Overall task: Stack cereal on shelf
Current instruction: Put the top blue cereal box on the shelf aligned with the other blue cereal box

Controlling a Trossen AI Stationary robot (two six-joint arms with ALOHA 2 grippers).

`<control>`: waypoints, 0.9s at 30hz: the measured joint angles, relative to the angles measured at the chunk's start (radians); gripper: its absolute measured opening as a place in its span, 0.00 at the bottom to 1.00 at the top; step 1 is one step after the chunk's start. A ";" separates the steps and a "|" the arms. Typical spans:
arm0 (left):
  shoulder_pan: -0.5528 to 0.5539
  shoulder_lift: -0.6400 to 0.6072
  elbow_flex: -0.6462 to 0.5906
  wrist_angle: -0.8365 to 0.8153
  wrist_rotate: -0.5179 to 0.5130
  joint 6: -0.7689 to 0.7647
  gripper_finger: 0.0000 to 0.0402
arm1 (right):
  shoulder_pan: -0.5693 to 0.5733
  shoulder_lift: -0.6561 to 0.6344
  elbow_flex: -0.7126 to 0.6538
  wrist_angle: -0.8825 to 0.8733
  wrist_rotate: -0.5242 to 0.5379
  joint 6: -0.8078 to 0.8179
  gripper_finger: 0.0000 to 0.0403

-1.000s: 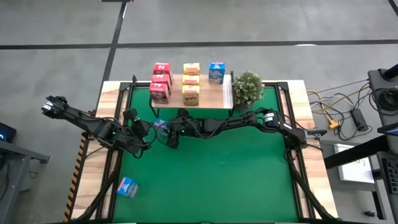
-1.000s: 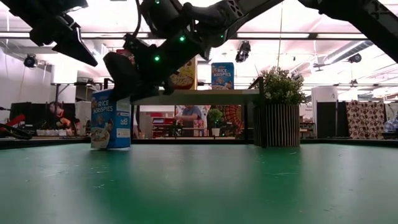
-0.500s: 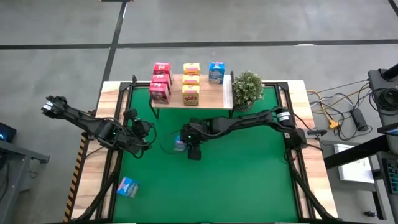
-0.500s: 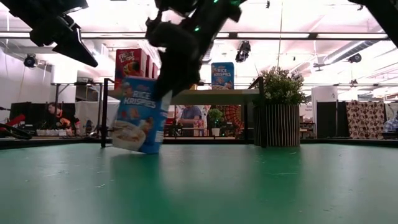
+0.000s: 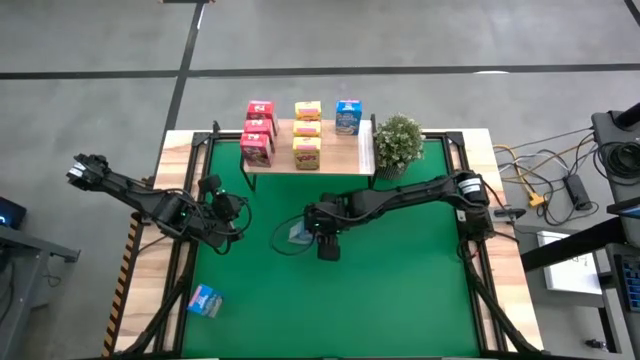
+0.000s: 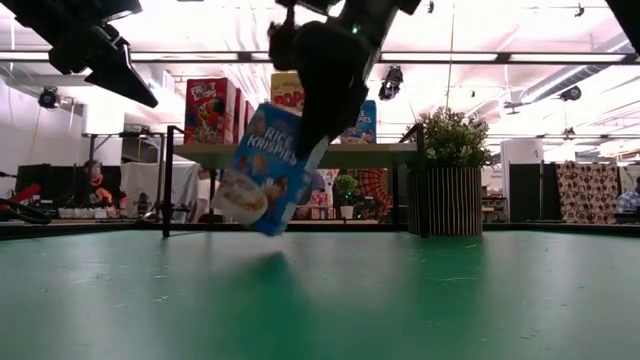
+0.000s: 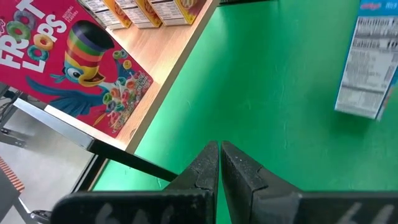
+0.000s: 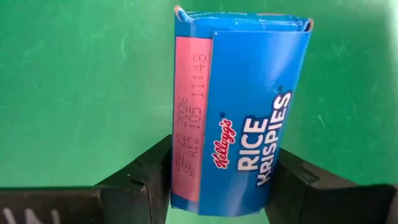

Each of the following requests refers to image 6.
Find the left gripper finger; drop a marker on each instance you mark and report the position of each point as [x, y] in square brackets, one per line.
[125, 80]

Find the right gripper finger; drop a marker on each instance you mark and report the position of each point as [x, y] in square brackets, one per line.
[325, 125]

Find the blue Rice Krispies box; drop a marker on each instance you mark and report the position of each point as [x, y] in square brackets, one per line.
[366, 125]
[265, 165]

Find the yellow Pops cereal box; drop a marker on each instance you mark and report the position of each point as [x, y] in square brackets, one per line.
[286, 92]

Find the red Froot Loops box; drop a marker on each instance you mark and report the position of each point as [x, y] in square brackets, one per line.
[240, 117]
[207, 112]
[249, 114]

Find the black ceiling spotlight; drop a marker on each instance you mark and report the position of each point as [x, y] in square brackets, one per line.
[571, 93]
[391, 82]
[49, 97]

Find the small plant in white pot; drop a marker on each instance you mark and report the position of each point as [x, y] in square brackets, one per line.
[346, 187]

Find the red spider web cloth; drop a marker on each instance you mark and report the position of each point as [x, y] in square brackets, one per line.
[375, 190]

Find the person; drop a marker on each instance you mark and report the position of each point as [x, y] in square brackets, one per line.
[630, 200]
[97, 192]

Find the artificial plant in striped pot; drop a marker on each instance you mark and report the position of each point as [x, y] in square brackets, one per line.
[450, 200]

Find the green table mat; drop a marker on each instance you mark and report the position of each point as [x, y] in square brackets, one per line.
[350, 300]

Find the black standing panel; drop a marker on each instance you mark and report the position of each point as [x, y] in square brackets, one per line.
[525, 192]

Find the red white patterned cloth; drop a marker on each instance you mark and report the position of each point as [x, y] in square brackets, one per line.
[587, 192]

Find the wooden shelf with black frame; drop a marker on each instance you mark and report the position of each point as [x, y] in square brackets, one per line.
[370, 155]

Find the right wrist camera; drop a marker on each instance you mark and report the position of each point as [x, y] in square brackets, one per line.
[282, 47]

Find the black metal table frame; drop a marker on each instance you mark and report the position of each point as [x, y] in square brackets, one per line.
[75, 229]

